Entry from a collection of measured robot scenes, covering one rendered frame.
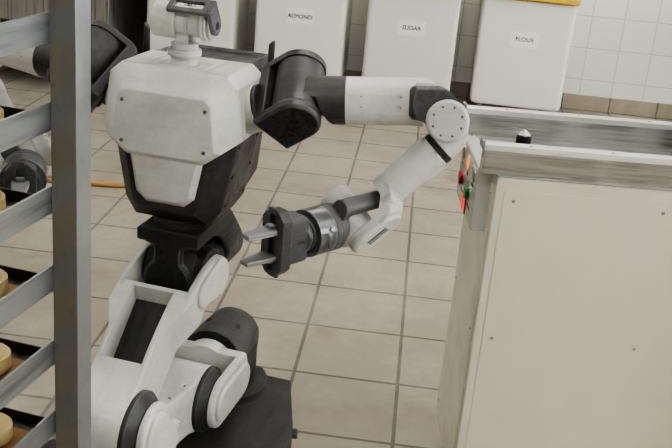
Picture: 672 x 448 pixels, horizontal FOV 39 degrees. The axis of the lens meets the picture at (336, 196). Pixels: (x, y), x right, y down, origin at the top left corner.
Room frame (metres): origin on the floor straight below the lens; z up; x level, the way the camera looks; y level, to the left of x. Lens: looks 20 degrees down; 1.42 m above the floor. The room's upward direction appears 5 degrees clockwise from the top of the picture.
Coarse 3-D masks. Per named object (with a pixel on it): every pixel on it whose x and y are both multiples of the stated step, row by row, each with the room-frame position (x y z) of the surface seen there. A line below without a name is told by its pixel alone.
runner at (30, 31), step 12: (48, 12) 0.93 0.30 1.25; (0, 24) 0.85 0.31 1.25; (12, 24) 0.87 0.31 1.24; (24, 24) 0.89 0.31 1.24; (36, 24) 0.91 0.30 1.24; (48, 24) 0.93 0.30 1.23; (0, 36) 0.85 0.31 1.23; (12, 36) 0.87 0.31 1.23; (24, 36) 0.89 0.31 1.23; (36, 36) 0.91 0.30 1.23; (48, 36) 0.93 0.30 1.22; (0, 48) 0.85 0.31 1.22; (12, 48) 0.87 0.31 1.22; (24, 48) 0.89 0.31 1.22
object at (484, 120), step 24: (480, 120) 2.11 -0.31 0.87; (504, 120) 2.12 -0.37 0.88; (528, 120) 2.12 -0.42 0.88; (552, 120) 2.12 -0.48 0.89; (576, 120) 2.12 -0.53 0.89; (600, 120) 2.12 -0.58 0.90; (624, 120) 2.13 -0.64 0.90; (648, 120) 2.15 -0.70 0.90; (624, 144) 2.12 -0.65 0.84; (648, 144) 2.13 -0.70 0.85
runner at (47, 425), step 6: (54, 408) 0.93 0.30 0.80; (48, 414) 0.92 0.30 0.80; (54, 414) 0.93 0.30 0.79; (42, 420) 0.91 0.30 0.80; (48, 420) 0.91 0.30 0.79; (54, 420) 0.93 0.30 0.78; (36, 426) 0.89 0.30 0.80; (42, 426) 0.90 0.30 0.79; (48, 426) 0.91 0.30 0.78; (54, 426) 0.93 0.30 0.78; (30, 432) 0.88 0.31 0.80; (36, 432) 0.89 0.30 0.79; (42, 432) 0.90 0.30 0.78; (48, 432) 0.91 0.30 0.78; (54, 432) 0.93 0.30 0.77; (24, 438) 0.87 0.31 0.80; (30, 438) 0.88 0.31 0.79; (36, 438) 0.89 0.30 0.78; (42, 438) 0.90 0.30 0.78; (48, 438) 0.91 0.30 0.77; (18, 444) 0.86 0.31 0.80; (24, 444) 0.87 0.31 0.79; (30, 444) 0.88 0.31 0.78; (36, 444) 0.89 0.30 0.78; (42, 444) 0.90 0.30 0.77
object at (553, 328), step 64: (512, 192) 1.81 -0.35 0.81; (576, 192) 1.82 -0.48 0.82; (640, 192) 1.82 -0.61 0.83; (512, 256) 1.81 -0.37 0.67; (576, 256) 1.82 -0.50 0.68; (640, 256) 1.82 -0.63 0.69; (512, 320) 1.82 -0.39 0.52; (576, 320) 1.82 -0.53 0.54; (640, 320) 1.82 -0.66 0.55; (448, 384) 2.01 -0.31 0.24; (512, 384) 1.82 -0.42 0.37; (576, 384) 1.82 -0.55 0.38; (640, 384) 1.82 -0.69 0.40
